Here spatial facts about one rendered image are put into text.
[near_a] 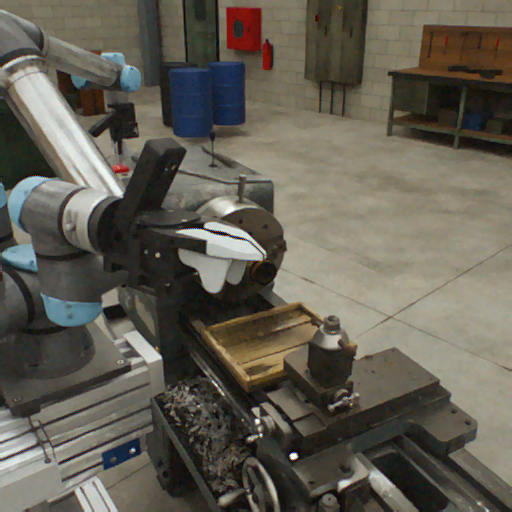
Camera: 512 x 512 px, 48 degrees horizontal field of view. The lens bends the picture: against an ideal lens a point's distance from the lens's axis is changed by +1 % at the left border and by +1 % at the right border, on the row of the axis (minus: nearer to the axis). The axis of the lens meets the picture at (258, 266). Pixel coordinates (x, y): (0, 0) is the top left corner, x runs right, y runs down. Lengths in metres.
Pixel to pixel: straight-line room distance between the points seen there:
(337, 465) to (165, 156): 0.86
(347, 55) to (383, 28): 0.63
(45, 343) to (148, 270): 0.52
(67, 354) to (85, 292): 0.37
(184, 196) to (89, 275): 1.06
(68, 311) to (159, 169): 0.26
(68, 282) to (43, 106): 0.28
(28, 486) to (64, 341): 0.25
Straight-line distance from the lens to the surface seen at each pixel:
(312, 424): 1.29
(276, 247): 1.74
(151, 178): 0.62
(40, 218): 0.73
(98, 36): 12.86
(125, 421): 1.27
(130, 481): 2.55
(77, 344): 1.14
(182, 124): 8.23
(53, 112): 0.91
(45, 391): 1.11
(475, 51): 8.48
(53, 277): 0.77
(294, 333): 1.73
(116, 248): 0.68
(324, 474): 1.26
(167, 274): 0.60
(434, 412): 1.47
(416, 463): 1.42
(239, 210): 1.70
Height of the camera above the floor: 1.81
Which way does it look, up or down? 26 degrees down
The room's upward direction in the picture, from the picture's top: straight up
